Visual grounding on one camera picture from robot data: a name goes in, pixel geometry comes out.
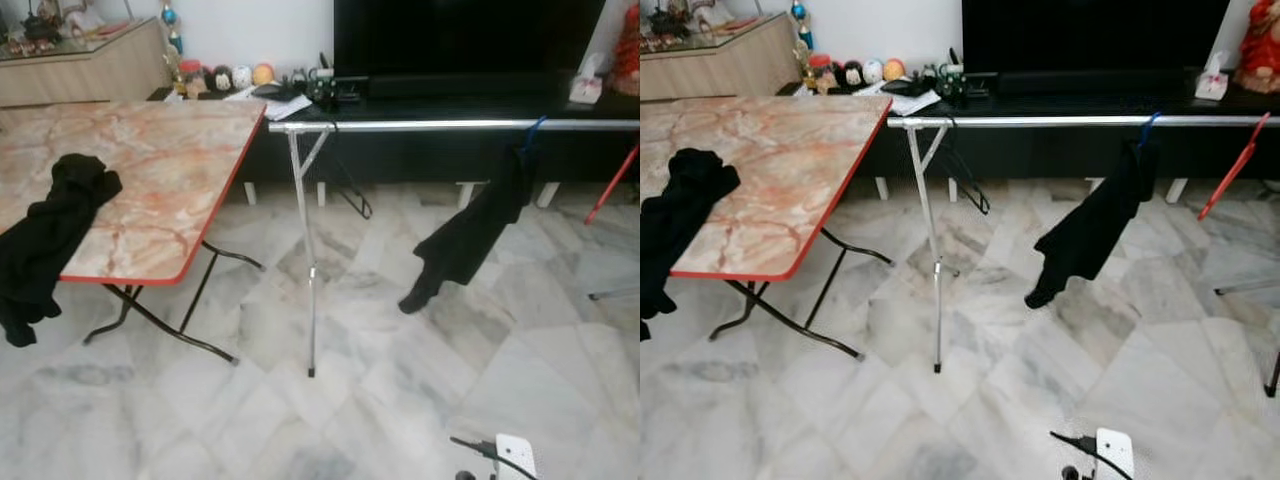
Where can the blue hanger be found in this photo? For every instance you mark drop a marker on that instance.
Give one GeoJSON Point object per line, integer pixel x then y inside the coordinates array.
{"type": "Point", "coordinates": [535, 130]}
{"type": "Point", "coordinates": [1150, 127]}

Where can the white papers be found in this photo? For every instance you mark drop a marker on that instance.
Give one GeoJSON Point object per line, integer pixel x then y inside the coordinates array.
{"type": "Point", "coordinates": [290, 108]}
{"type": "Point", "coordinates": [915, 103]}

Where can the beige wooden sideboard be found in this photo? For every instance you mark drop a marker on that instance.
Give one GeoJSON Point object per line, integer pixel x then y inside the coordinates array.
{"type": "Point", "coordinates": [80, 75]}
{"type": "Point", "coordinates": [715, 70]}

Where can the white pink tissue box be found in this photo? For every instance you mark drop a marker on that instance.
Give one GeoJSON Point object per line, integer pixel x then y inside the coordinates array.
{"type": "Point", "coordinates": [586, 88]}
{"type": "Point", "coordinates": [1212, 83]}

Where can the red fortune god figurine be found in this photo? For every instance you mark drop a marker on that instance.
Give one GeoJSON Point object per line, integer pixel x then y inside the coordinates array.
{"type": "Point", "coordinates": [1260, 45]}
{"type": "Point", "coordinates": [628, 50]}

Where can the dark round plush toy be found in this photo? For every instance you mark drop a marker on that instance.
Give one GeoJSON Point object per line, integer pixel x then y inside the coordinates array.
{"type": "Point", "coordinates": [852, 75]}
{"type": "Point", "coordinates": [220, 80]}

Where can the blue hanging baubles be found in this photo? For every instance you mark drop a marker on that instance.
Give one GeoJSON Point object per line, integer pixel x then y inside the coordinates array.
{"type": "Point", "coordinates": [170, 18]}
{"type": "Point", "coordinates": [799, 14]}

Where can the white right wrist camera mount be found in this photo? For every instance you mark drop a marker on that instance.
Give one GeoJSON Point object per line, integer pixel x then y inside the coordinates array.
{"type": "Point", "coordinates": [1116, 455]}
{"type": "Point", "coordinates": [518, 458]}

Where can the black pouch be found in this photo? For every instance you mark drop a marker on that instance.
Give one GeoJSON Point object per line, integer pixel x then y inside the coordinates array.
{"type": "Point", "coordinates": [905, 86]}
{"type": "Point", "coordinates": [275, 90]}

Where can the black TV console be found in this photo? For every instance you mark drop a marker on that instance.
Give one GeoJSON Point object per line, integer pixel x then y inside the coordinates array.
{"type": "Point", "coordinates": [1050, 150]}
{"type": "Point", "coordinates": [430, 155]}

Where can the black shirt with green print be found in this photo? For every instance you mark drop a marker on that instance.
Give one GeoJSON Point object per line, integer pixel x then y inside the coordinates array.
{"type": "Point", "coordinates": [1100, 225]}
{"type": "Point", "coordinates": [480, 230]}

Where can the orange round plush toy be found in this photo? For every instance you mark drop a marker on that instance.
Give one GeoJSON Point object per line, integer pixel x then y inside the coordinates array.
{"type": "Point", "coordinates": [264, 74]}
{"type": "Point", "coordinates": [894, 70]}

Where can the white round plush toy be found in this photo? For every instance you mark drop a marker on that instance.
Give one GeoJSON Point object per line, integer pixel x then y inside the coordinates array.
{"type": "Point", "coordinates": [243, 78]}
{"type": "Point", "coordinates": [873, 72]}

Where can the black knit garment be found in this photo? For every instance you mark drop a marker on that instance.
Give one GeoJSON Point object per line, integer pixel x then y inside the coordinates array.
{"type": "Point", "coordinates": [50, 230]}
{"type": "Point", "coordinates": [685, 210]}

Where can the red plastic hanger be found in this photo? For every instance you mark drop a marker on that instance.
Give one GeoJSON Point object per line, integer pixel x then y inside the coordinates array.
{"type": "Point", "coordinates": [612, 185]}
{"type": "Point", "coordinates": [1234, 167]}

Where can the black flat television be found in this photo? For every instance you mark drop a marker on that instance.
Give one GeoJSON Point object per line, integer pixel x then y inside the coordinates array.
{"type": "Point", "coordinates": [470, 35]}
{"type": "Point", "coordinates": [1095, 32]}

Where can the silver metal clothes rack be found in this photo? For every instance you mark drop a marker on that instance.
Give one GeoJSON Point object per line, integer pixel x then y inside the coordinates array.
{"type": "Point", "coordinates": [420, 125]}
{"type": "Point", "coordinates": [1050, 121]}

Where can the green black desk gadget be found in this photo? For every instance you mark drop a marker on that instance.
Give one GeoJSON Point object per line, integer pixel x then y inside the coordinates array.
{"type": "Point", "coordinates": [330, 88]}
{"type": "Point", "coordinates": [958, 83]}

